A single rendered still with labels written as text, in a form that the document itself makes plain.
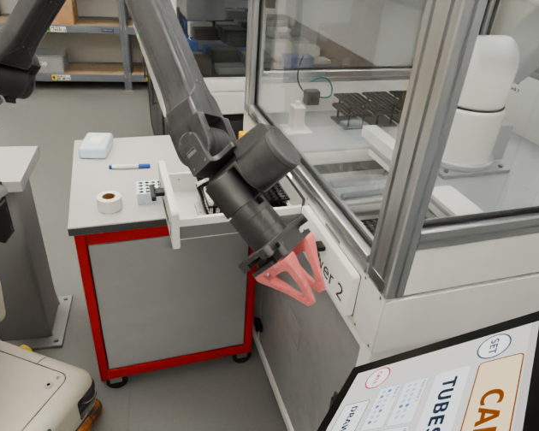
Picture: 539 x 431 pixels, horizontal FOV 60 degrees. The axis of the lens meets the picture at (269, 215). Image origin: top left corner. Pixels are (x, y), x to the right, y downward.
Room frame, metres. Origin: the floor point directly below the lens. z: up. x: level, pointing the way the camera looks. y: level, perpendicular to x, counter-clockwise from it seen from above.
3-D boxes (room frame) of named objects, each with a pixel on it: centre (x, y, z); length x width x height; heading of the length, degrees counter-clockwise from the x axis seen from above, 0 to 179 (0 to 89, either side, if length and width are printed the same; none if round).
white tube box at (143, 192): (1.28, 0.36, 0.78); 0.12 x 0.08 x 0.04; 108
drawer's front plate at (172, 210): (1.07, 0.27, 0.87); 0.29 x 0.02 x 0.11; 20
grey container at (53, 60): (4.58, 2.31, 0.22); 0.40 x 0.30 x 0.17; 104
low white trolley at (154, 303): (1.46, 0.39, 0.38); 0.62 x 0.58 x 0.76; 20
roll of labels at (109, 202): (1.19, 0.48, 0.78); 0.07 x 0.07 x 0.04
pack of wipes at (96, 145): (1.58, 0.66, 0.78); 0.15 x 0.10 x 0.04; 8
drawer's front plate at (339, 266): (0.88, -0.14, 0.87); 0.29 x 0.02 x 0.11; 20
